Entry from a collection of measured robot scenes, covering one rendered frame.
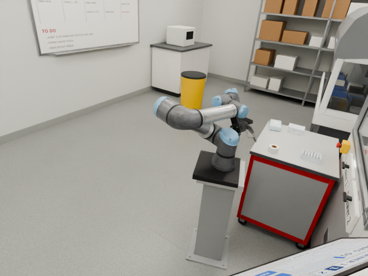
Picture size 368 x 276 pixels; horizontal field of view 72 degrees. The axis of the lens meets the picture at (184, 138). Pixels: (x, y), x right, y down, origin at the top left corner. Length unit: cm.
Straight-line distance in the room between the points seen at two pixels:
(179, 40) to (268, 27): 172
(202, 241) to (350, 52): 177
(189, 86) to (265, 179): 238
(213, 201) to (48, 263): 125
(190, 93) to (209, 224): 260
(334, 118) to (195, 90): 220
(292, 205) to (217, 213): 61
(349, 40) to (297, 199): 123
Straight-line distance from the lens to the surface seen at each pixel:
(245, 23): 611
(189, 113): 117
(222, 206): 169
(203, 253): 205
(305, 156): 195
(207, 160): 161
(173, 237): 219
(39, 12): 368
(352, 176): 162
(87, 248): 219
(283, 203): 208
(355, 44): 234
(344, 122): 248
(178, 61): 472
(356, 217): 136
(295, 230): 222
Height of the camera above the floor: 169
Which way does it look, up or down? 29 degrees down
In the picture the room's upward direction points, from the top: 4 degrees clockwise
